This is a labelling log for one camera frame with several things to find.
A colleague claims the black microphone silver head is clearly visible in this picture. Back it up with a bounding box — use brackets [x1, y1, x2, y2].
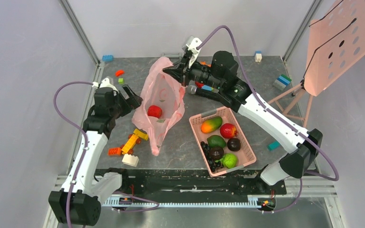
[186, 85, 224, 102]

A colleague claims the orange green fake mango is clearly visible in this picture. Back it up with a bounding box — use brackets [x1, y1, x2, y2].
[201, 116, 223, 133]

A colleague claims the light green fake round fruit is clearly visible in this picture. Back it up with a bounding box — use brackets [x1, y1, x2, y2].
[221, 153, 238, 169]

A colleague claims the red fake strawberry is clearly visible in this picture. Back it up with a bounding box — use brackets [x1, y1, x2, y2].
[147, 105, 163, 119]

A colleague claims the grey blue green brick stack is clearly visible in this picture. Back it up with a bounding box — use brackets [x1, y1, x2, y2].
[273, 74, 292, 91]

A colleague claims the red curved block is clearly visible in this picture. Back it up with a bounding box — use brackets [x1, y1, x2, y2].
[115, 70, 125, 77]

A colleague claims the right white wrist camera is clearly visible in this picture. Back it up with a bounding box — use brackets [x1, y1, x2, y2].
[182, 36, 202, 68]

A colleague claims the grey metal handle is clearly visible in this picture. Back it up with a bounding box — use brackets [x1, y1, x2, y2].
[162, 53, 183, 58]

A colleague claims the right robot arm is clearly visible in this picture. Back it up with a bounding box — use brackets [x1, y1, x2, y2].
[163, 51, 322, 194]

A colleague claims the red blue green brick cluster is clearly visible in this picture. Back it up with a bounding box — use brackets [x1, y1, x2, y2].
[195, 82, 214, 91]

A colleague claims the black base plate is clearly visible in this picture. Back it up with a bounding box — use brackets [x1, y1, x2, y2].
[99, 169, 288, 203]

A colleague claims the small green cube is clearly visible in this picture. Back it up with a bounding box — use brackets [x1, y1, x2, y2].
[118, 78, 125, 85]

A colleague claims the pink perforated music stand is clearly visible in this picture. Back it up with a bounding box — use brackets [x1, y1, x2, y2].
[269, 0, 365, 126]

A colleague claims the black fake grape bunch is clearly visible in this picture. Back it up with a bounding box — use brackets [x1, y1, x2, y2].
[200, 142, 222, 173]

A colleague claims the pink plastic basket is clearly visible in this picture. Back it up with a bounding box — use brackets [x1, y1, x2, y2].
[189, 107, 256, 177]

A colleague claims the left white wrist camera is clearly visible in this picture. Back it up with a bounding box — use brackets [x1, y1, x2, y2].
[92, 77, 118, 92]

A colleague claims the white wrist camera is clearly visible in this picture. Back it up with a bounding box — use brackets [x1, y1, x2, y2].
[182, 36, 202, 68]
[92, 77, 118, 92]

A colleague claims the orange curved block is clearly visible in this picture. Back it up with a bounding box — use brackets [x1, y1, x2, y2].
[200, 61, 211, 67]

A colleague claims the yellow orange toy brick vehicle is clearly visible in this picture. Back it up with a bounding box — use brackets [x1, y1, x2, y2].
[120, 129, 149, 154]

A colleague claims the white toy brick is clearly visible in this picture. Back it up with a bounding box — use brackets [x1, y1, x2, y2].
[122, 154, 139, 167]

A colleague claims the blue brick at corner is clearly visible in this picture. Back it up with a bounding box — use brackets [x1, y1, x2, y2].
[102, 55, 114, 62]

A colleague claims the dark fake mangosteen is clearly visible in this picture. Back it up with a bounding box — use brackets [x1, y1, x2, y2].
[208, 146, 224, 161]

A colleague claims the blue white brick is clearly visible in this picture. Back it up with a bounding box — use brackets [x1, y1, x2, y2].
[254, 51, 262, 63]

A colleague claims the dark fake plum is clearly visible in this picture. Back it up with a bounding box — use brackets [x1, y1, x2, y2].
[227, 138, 241, 152]

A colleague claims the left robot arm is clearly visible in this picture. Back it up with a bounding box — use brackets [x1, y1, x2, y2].
[48, 85, 142, 226]

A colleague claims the pink plastic bag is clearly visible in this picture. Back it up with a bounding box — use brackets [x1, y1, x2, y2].
[132, 57, 185, 156]

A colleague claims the teal small block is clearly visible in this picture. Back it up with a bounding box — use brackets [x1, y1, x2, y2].
[267, 141, 280, 151]

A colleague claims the green fake avocado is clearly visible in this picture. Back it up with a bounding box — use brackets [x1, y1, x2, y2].
[207, 135, 227, 148]

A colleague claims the red fake fruit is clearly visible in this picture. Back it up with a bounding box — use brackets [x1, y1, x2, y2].
[220, 123, 238, 139]

